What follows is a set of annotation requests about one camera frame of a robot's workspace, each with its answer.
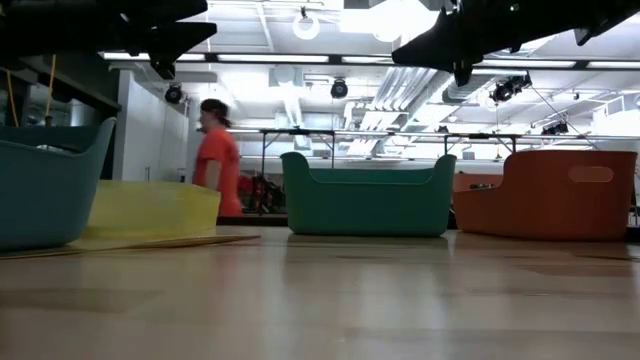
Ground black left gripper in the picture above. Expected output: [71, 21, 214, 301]
[98, 0, 219, 82]

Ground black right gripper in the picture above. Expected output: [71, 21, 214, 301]
[391, 0, 577, 88]

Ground white cabinet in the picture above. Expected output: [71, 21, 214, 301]
[112, 69, 191, 183]

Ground grey desk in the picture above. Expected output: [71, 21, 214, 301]
[0, 47, 123, 181]

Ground white round ceiling lamp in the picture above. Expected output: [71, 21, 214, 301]
[292, 7, 321, 41]

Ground person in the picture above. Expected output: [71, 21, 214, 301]
[192, 97, 245, 218]

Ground green plastic bin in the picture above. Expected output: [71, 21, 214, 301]
[280, 151, 458, 238]

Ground yellow plastic bin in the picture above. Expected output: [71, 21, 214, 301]
[82, 179, 222, 240]

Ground red black equipment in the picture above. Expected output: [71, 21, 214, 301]
[238, 174, 286, 214]

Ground orange plastic bin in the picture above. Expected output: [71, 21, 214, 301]
[452, 149, 639, 242]

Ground blue plastic bin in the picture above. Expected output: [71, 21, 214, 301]
[0, 115, 117, 252]

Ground yellow extension cable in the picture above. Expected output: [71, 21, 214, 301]
[3, 53, 58, 129]

